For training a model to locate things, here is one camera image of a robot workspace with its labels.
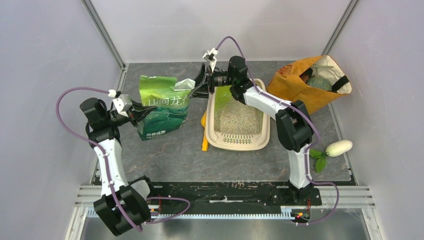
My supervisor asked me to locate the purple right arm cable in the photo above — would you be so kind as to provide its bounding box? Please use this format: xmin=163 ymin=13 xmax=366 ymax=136
xmin=215 ymin=35 xmax=340 ymax=226

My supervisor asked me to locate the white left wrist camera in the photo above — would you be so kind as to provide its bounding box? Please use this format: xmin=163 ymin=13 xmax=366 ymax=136
xmin=108 ymin=89 xmax=133 ymax=117

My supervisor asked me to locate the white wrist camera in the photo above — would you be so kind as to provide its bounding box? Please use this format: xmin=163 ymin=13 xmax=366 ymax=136
xmin=202 ymin=48 xmax=219 ymax=71
xmin=108 ymin=89 xmax=133 ymax=117

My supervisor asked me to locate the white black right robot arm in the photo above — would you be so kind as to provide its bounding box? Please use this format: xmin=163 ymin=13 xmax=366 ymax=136
xmin=189 ymin=53 xmax=314 ymax=205

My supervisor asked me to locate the orange tote bag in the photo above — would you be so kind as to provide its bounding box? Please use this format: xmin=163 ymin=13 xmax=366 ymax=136
xmin=267 ymin=55 xmax=353 ymax=114

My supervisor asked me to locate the green cat litter bag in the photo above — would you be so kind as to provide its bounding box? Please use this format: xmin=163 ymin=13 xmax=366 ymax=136
xmin=138 ymin=75 xmax=196 ymax=141

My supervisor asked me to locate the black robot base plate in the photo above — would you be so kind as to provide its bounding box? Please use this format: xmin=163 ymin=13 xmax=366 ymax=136
xmin=149 ymin=181 xmax=323 ymax=215

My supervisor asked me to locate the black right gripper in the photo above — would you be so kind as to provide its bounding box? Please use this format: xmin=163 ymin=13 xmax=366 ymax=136
xmin=186 ymin=63 xmax=236 ymax=100

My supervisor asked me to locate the beige green litter box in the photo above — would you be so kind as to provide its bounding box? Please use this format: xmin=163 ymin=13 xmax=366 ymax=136
xmin=205 ymin=86 xmax=271 ymax=152

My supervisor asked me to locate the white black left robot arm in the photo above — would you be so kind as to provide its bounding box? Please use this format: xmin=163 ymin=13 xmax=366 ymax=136
xmin=79 ymin=94 xmax=157 ymax=237

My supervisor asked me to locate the white radish with leaves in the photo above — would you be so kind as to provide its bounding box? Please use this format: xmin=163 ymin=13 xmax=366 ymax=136
xmin=309 ymin=140 xmax=353 ymax=173

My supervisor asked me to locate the green melon in bag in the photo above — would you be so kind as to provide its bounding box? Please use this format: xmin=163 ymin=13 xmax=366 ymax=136
xmin=305 ymin=68 xmax=332 ymax=91

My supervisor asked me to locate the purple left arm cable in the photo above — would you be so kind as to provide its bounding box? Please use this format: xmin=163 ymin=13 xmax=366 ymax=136
xmin=55 ymin=86 xmax=191 ymax=233

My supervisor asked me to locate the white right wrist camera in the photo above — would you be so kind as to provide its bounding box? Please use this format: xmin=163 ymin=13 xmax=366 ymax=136
xmin=202 ymin=48 xmax=219 ymax=71

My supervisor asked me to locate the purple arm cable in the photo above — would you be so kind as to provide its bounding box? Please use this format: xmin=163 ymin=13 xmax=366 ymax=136
xmin=55 ymin=86 xmax=191 ymax=233
xmin=215 ymin=35 xmax=340 ymax=226

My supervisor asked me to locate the yellow plastic scoop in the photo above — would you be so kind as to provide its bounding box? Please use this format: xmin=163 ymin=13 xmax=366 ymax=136
xmin=200 ymin=111 xmax=209 ymax=152

